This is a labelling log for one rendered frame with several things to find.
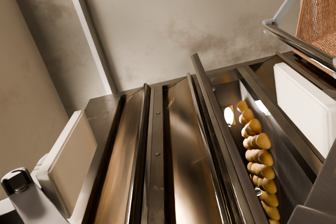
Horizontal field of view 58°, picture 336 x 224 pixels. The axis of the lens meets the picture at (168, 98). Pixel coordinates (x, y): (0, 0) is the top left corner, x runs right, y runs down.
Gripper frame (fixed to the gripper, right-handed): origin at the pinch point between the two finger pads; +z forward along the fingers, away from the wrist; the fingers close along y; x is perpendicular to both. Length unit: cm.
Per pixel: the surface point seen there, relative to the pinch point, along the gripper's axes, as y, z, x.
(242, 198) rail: 7, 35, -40
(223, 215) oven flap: 2, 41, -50
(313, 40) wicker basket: 75, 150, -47
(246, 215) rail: 6, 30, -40
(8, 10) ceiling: -165, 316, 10
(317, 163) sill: 33, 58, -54
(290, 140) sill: 31, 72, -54
